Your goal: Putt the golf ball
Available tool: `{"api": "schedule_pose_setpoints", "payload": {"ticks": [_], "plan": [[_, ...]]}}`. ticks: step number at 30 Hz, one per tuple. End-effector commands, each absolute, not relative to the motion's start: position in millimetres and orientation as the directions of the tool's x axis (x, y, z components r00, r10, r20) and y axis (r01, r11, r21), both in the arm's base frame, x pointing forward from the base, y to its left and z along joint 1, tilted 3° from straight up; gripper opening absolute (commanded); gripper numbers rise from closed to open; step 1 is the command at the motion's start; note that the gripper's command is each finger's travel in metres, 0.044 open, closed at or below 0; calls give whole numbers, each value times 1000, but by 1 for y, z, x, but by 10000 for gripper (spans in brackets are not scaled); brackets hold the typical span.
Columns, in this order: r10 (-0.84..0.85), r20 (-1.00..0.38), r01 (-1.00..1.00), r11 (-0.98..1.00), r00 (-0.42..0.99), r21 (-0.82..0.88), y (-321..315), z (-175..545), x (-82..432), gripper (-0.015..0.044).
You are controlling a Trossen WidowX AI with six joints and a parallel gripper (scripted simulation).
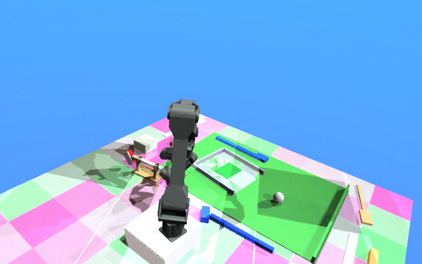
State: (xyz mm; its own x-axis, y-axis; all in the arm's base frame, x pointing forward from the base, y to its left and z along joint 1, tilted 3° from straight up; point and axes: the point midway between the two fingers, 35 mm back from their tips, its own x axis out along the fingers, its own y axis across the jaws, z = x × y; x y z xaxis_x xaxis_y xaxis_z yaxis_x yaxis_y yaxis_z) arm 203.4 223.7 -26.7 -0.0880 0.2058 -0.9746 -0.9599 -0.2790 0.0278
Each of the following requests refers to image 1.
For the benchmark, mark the white ball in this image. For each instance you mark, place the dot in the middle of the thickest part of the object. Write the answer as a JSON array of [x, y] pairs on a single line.
[[278, 197]]

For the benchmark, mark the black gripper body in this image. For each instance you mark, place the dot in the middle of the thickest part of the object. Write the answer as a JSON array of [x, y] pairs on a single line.
[[165, 172]]

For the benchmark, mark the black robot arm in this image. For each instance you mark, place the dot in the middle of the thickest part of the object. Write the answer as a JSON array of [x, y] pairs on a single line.
[[183, 116]]

